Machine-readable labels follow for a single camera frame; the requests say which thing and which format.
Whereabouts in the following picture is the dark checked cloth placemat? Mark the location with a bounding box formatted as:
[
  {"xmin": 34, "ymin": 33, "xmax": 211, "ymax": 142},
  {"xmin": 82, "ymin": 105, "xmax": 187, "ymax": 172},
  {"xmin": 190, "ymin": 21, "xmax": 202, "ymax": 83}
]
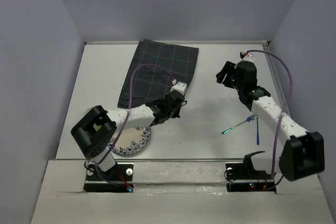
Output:
[{"xmin": 117, "ymin": 39, "xmax": 199, "ymax": 109}]

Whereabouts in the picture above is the iridescent fork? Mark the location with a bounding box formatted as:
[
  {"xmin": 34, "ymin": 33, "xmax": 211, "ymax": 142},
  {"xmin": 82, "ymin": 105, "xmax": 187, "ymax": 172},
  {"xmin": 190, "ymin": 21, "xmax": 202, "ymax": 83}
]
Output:
[{"xmin": 220, "ymin": 114, "xmax": 258, "ymax": 135}]

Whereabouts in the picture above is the blue floral ceramic plate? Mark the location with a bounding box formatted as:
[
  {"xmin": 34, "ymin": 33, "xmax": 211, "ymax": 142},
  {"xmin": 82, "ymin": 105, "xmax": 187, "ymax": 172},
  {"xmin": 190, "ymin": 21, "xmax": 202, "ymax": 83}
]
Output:
[{"xmin": 112, "ymin": 126, "xmax": 151, "ymax": 156}]

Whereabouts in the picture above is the iridescent blue spoon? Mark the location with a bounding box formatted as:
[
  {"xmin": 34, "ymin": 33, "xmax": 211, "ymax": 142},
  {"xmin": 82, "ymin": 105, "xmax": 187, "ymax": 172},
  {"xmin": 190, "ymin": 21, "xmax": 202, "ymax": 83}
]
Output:
[{"xmin": 256, "ymin": 117, "xmax": 260, "ymax": 146}]

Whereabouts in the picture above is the pale yellow-green mug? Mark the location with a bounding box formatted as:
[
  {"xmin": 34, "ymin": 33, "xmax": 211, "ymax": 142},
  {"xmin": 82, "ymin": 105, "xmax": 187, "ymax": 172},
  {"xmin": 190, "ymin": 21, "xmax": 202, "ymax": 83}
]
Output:
[{"xmin": 83, "ymin": 107, "xmax": 94, "ymax": 115}]

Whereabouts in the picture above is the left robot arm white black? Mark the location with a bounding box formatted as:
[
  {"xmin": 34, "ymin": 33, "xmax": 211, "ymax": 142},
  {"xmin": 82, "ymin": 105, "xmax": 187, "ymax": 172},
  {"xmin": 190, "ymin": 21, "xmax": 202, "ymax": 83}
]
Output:
[{"xmin": 70, "ymin": 90, "xmax": 185, "ymax": 179}]

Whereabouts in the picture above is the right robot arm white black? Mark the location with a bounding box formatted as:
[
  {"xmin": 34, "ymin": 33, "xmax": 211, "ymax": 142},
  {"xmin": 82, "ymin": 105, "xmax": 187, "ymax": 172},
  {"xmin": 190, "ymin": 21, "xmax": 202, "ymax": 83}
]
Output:
[{"xmin": 216, "ymin": 61, "xmax": 325, "ymax": 182}]

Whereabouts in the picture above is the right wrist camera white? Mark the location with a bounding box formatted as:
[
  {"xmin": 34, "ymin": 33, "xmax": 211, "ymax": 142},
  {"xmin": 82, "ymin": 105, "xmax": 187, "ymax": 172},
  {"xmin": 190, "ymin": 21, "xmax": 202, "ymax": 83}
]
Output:
[{"xmin": 240, "ymin": 52, "xmax": 254, "ymax": 63}]

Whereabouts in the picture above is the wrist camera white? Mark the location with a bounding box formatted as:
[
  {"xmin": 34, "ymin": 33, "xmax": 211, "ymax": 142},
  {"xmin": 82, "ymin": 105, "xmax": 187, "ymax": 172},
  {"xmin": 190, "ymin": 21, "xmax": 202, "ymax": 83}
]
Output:
[
  {"xmin": 170, "ymin": 82, "xmax": 188, "ymax": 95},
  {"xmin": 240, "ymin": 52, "xmax": 254, "ymax": 63}
]

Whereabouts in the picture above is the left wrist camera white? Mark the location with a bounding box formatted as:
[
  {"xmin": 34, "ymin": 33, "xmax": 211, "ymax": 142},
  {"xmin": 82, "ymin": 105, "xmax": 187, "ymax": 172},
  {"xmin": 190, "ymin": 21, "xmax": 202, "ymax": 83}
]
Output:
[{"xmin": 170, "ymin": 82, "xmax": 188, "ymax": 95}]

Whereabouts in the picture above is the aluminium table edge rail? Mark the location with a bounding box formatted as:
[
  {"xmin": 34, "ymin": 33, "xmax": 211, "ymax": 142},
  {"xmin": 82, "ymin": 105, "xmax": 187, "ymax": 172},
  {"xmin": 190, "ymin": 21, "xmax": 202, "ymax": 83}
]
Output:
[{"xmin": 265, "ymin": 54, "xmax": 291, "ymax": 116}]

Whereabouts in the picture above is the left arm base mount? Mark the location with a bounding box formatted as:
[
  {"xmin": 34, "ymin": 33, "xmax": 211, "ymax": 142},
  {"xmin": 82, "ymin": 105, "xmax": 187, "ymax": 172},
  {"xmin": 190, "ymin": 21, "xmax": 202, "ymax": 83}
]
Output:
[{"xmin": 83, "ymin": 161, "xmax": 134, "ymax": 193}]

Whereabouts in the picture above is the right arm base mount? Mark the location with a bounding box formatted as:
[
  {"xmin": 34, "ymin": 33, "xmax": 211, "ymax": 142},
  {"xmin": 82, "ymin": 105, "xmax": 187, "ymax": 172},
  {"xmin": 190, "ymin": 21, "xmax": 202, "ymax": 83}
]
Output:
[{"xmin": 224, "ymin": 151, "xmax": 276, "ymax": 193}]

